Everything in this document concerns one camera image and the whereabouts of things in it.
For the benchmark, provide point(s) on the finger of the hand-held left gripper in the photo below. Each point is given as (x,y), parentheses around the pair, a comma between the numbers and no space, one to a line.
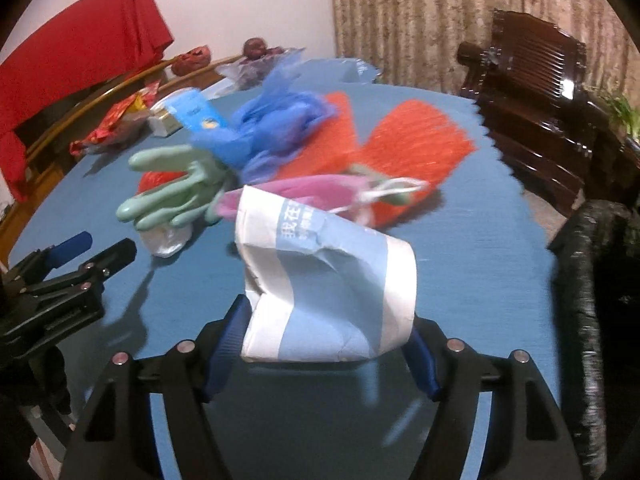
(75,244)
(107,259)

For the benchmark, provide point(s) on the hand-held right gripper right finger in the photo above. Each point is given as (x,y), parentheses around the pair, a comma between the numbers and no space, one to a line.
(422,365)

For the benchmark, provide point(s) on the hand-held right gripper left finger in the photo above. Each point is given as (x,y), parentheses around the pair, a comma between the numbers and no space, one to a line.
(225,355)

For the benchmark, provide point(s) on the green rubber glove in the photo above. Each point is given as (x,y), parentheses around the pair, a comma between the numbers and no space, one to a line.
(170,200)

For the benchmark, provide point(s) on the crushed white blue paper cup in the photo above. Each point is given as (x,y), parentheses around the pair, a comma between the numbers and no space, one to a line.
(325,285)

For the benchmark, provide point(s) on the black trash bag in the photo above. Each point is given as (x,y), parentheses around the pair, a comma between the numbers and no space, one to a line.
(582,310)

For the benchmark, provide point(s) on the clear plastic bag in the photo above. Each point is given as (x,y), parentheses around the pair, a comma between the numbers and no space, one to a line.
(162,242)

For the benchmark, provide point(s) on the red plastic bag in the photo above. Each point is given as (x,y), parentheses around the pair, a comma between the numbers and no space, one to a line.
(155,179)

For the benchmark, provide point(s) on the red patterned packaging bag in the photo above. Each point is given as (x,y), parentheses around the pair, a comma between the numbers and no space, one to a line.
(100,132)

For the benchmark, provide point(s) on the grey plastic bag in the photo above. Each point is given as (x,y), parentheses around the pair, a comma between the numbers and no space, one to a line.
(122,132)

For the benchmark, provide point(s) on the beige tissue box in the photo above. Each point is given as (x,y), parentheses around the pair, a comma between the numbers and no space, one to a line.
(162,122)

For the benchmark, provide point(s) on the curved wooden chair backrest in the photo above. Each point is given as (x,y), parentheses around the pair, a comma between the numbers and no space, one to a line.
(120,80)

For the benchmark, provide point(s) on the blue white packet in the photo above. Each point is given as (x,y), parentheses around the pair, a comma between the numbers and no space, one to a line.
(200,112)

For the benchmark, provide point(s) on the red hanging cloth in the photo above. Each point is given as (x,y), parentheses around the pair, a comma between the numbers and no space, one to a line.
(75,50)

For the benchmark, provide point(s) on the blue plastic bag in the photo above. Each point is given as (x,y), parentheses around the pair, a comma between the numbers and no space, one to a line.
(270,125)

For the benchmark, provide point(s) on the orange knitted hat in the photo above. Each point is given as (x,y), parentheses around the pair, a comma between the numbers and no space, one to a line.
(415,150)

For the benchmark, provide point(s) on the red crumpled bag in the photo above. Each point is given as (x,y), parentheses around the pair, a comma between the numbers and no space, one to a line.
(191,60)

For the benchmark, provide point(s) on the glass fruit bowl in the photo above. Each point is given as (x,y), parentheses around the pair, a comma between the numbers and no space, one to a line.
(250,70)

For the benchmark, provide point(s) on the large red apple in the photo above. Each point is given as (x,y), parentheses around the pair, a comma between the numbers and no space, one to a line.
(255,48)

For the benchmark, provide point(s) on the dark carved wooden chair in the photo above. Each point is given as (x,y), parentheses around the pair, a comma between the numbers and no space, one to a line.
(530,85)

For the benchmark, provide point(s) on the green potted plant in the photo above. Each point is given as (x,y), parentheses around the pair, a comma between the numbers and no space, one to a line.
(622,110)

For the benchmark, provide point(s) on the beige patterned curtain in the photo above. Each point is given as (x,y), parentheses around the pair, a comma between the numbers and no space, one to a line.
(400,10)

